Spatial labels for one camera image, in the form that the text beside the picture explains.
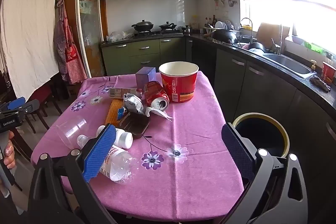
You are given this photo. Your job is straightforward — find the gas stove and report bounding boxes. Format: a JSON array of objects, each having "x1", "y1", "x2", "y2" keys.
[{"x1": 134, "y1": 30, "x2": 183, "y2": 37}]

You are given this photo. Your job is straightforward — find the large black wok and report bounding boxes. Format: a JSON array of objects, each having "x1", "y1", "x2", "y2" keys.
[{"x1": 211, "y1": 29, "x2": 238, "y2": 43}]

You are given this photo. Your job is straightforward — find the black frying pan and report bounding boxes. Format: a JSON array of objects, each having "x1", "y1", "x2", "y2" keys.
[{"x1": 248, "y1": 42, "x2": 265, "y2": 52}]

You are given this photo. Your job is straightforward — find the brown cutting board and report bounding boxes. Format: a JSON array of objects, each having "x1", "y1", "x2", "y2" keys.
[{"x1": 256, "y1": 22, "x2": 290, "y2": 42}]

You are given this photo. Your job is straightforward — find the red paper cup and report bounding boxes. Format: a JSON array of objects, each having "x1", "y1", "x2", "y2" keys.
[{"x1": 322, "y1": 61, "x2": 336, "y2": 84}]

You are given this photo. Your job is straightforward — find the crushed clear plastic bottle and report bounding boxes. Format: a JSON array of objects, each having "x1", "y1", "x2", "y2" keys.
[{"x1": 77, "y1": 134, "x2": 139, "y2": 185}]

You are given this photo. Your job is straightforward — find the white hanging cloth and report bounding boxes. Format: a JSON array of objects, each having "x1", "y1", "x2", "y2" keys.
[{"x1": 0, "y1": 0, "x2": 61, "y2": 100}]

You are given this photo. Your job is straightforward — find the red snack packet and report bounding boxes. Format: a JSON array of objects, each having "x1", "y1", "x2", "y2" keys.
[{"x1": 143, "y1": 81, "x2": 170, "y2": 111}]

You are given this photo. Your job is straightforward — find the dark wooden chair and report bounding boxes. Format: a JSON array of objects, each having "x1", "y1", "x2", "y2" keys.
[{"x1": 25, "y1": 85, "x2": 62, "y2": 132}]

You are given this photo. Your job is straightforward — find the curved steel faucet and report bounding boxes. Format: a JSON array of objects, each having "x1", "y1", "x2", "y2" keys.
[{"x1": 241, "y1": 18, "x2": 254, "y2": 43}]

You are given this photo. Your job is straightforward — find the black wok with lid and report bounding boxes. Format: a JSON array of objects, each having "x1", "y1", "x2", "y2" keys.
[{"x1": 131, "y1": 20, "x2": 154, "y2": 32}]

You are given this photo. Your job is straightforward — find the orange foam net sleeve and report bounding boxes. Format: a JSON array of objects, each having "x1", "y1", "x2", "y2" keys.
[{"x1": 105, "y1": 99, "x2": 125, "y2": 126}]

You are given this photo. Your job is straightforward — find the crumpled silver wrapper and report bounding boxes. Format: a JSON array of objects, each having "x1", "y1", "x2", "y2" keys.
[{"x1": 123, "y1": 93, "x2": 146, "y2": 115}]

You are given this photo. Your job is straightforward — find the purple cardboard box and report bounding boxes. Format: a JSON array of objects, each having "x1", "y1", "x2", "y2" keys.
[{"x1": 135, "y1": 67, "x2": 157, "y2": 90}]

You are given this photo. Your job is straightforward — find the black bin with yellow rim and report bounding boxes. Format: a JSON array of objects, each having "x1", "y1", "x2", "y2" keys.
[{"x1": 232, "y1": 113, "x2": 290, "y2": 159}]

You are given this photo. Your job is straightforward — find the clear plastic cup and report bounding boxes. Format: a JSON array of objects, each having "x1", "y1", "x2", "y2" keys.
[{"x1": 56, "y1": 117, "x2": 88, "y2": 148}]

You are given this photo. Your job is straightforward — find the dark lower cabinets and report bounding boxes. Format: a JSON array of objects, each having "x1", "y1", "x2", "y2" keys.
[{"x1": 185, "y1": 39, "x2": 336, "y2": 188}]

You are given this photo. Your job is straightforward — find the dark metal tin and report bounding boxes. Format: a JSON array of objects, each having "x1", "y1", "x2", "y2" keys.
[{"x1": 119, "y1": 112, "x2": 151, "y2": 139}]

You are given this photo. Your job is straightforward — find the purple checked apron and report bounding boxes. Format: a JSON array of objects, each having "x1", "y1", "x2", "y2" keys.
[{"x1": 53, "y1": 19, "x2": 69, "y2": 75}]

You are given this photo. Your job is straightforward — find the red paper bucket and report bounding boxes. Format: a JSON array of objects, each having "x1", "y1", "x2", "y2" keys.
[{"x1": 159, "y1": 62, "x2": 199, "y2": 103}]

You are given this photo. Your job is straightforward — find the green lower cabinets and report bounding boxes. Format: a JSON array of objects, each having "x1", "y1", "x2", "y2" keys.
[{"x1": 101, "y1": 38, "x2": 185, "y2": 76}]

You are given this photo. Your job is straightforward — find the straight steel faucet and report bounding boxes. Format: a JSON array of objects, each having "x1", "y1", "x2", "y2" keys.
[{"x1": 273, "y1": 25, "x2": 284, "y2": 54}]

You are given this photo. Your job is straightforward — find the white paper wrapper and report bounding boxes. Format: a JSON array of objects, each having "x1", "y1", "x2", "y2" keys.
[{"x1": 146, "y1": 106, "x2": 174, "y2": 122}]

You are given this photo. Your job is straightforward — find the glass sliding door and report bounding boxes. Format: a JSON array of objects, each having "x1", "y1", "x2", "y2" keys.
[{"x1": 76, "y1": 0, "x2": 105, "y2": 77}]

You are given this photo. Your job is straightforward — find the black pan with lid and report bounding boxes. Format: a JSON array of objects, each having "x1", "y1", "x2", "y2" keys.
[{"x1": 159, "y1": 21, "x2": 177, "y2": 31}]

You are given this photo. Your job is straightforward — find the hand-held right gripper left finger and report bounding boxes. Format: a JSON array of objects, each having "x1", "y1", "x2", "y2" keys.
[{"x1": 28, "y1": 124, "x2": 117, "y2": 224}]

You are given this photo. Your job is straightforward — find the clear plastic bags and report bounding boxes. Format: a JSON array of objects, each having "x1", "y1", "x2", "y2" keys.
[{"x1": 106, "y1": 30, "x2": 134, "y2": 42}]

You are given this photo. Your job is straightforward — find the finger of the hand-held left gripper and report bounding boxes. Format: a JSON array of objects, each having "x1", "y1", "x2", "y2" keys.
[
  {"x1": 6, "y1": 97, "x2": 26, "y2": 111},
  {"x1": 16, "y1": 99, "x2": 40, "y2": 119}
]

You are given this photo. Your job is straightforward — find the red checked apron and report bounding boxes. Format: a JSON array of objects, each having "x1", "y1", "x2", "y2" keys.
[{"x1": 62, "y1": 0, "x2": 88, "y2": 84}]

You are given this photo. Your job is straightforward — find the dark rag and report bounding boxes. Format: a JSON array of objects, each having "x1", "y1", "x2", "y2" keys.
[{"x1": 310, "y1": 76, "x2": 331, "y2": 93}]

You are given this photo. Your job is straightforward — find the condiment bottles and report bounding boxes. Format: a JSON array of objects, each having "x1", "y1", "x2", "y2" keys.
[{"x1": 205, "y1": 15, "x2": 217, "y2": 28}]

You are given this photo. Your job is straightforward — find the red and white carton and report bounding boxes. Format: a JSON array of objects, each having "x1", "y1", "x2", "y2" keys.
[{"x1": 109, "y1": 87, "x2": 143, "y2": 98}]

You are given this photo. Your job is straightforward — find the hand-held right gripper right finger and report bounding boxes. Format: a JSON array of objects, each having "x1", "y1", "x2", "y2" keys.
[{"x1": 221, "y1": 123, "x2": 308, "y2": 224}]

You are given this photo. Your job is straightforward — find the dish rack with dishes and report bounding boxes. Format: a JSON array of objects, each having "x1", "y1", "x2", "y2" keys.
[{"x1": 205, "y1": 20, "x2": 238, "y2": 34}]

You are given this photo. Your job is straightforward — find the small white plastic bottle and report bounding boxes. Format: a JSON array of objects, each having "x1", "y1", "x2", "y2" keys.
[{"x1": 97, "y1": 125, "x2": 133, "y2": 149}]

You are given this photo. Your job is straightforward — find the purple floral tablecloth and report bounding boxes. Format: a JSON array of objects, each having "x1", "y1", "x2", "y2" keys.
[{"x1": 31, "y1": 71, "x2": 243, "y2": 222}]

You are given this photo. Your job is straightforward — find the steel sink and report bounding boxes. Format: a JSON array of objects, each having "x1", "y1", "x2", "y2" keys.
[{"x1": 262, "y1": 53, "x2": 317, "y2": 79}]

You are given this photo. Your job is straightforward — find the person's left hand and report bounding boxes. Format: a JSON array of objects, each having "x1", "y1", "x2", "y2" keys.
[{"x1": 3, "y1": 132, "x2": 15, "y2": 169}]

